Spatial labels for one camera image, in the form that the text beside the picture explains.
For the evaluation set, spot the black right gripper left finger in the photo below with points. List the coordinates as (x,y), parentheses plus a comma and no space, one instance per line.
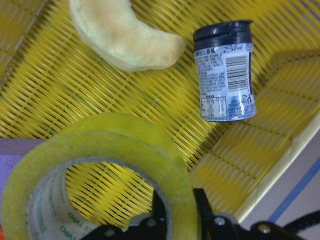
(147,226)

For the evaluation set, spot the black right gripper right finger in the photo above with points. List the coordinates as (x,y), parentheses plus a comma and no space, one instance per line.
(221,227)

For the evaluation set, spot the yellow clear tape roll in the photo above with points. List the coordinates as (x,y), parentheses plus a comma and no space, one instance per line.
(108,138)

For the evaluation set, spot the small black-capped bottle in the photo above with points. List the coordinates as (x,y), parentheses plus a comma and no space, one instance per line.
(223,57)

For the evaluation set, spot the yellow plastic basket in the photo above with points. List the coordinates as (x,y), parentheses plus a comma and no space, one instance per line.
(49,80)

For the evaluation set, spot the croissant shaped bread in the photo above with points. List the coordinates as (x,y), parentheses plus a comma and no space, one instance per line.
(112,30)

